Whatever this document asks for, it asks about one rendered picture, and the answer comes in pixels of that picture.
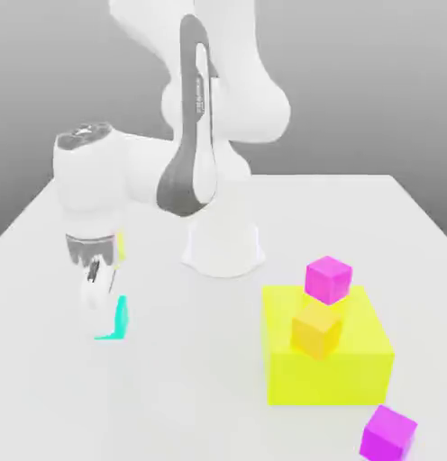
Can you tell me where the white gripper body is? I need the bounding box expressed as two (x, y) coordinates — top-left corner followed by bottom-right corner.
(79, 268), (119, 338)

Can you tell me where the small cyan cube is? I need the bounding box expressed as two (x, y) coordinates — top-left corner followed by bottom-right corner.
(94, 294), (130, 342)

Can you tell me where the small orange cube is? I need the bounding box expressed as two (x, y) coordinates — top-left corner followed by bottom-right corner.
(290, 301), (343, 361)

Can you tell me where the small magenta cube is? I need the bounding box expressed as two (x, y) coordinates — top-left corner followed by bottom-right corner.
(359, 403), (419, 461)
(305, 255), (353, 306)

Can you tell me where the large yellow box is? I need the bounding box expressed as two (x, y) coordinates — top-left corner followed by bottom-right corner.
(261, 285), (396, 407)

